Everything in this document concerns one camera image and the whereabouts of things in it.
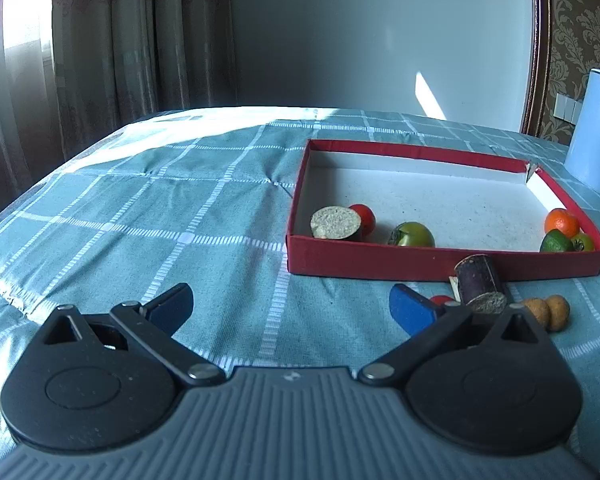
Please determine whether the brown longan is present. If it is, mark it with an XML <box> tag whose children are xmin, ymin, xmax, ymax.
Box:
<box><xmin>522</xmin><ymin>298</ymin><xmax>552</xmax><ymax>332</ymax></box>
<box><xmin>544</xmin><ymin>294</ymin><xmax>571</xmax><ymax>332</ymax></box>

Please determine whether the teal checked bed cover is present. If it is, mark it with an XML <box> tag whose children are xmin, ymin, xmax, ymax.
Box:
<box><xmin>0</xmin><ymin>106</ymin><xmax>600</xmax><ymax>480</ymax></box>

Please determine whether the dark sugarcane piece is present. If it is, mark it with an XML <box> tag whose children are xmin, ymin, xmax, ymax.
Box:
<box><xmin>452</xmin><ymin>254</ymin><xmax>509</xmax><ymax>316</ymax></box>
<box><xmin>310</xmin><ymin>205</ymin><xmax>363</xmax><ymax>242</ymax></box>

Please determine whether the large green tomato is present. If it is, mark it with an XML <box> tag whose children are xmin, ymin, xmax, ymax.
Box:
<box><xmin>387</xmin><ymin>221</ymin><xmax>436</xmax><ymax>248</ymax></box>

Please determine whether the brown patterned curtain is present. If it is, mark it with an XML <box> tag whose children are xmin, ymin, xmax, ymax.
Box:
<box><xmin>0</xmin><ymin>0</ymin><xmax>239</xmax><ymax>231</ymax></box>

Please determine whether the light blue kettle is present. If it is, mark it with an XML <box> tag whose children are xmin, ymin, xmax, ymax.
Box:
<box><xmin>564</xmin><ymin>67</ymin><xmax>600</xmax><ymax>196</ymax></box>

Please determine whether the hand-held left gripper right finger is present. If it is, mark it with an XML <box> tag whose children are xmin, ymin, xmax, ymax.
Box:
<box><xmin>357</xmin><ymin>284</ymin><xmax>548</xmax><ymax>388</ymax></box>

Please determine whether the small orange tangerine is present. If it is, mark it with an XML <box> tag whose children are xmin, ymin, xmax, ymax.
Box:
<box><xmin>545</xmin><ymin>208</ymin><xmax>581</xmax><ymax>239</ymax></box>

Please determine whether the wall switch plate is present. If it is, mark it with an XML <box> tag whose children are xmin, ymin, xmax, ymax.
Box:
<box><xmin>555</xmin><ymin>92</ymin><xmax>579</xmax><ymax>123</ymax></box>

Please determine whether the green oval fruit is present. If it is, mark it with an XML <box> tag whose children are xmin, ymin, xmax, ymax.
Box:
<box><xmin>539</xmin><ymin>229</ymin><xmax>575</xmax><ymax>253</ymax></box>

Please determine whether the red cardboard box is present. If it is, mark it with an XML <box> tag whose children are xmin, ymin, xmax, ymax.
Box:
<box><xmin>285</xmin><ymin>138</ymin><xmax>600</xmax><ymax>279</ymax></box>

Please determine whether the dark wooden frame trim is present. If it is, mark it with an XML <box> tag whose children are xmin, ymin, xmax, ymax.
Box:
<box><xmin>520</xmin><ymin>0</ymin><xmax>557</xmax><ymax>136</ymax></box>

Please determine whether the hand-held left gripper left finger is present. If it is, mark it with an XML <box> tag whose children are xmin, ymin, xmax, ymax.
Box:
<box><xmin>41</xmin><ymin>282</ymin><xmax>227</xmax><ymax>388</ymax></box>

